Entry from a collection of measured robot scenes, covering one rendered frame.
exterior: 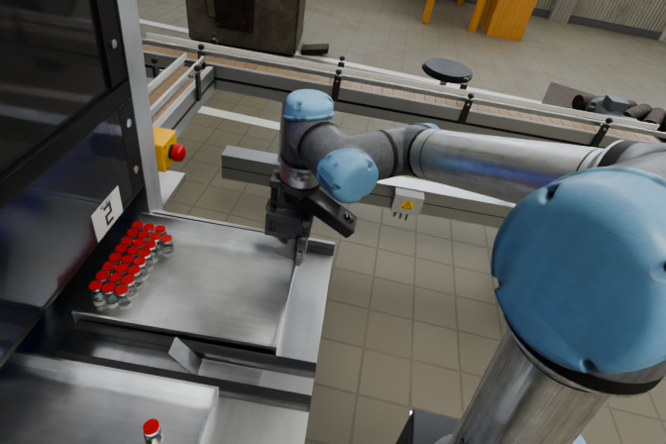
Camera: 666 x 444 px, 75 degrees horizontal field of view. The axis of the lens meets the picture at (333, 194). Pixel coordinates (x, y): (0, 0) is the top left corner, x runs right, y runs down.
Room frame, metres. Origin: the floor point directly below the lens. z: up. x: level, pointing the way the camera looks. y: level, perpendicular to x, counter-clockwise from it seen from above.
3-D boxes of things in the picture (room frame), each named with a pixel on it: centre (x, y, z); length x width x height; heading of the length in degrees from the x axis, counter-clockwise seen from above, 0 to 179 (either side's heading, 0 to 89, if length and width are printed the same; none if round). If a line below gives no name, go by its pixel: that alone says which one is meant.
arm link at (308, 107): (0.60, 0.06, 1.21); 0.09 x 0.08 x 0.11; 35
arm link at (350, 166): (0.53, -0.01, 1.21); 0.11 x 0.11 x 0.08; 35
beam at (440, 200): (1.49, -0.32, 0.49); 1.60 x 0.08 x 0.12; 90
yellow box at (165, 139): (0.78, 0.40, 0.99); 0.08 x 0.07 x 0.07; 90
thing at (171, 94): (1.07, 0.55, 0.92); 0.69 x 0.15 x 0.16; 0
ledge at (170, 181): (0.80, 0.45, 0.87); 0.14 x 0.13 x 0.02; 90
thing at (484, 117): (1.49, -0.17, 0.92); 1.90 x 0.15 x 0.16; 90
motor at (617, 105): (1.69, -1.05, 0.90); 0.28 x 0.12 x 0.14; 0
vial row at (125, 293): (0.53, 0.33, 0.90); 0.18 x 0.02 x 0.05; 1
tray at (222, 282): (0.53, 0.22, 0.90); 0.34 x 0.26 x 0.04; 91
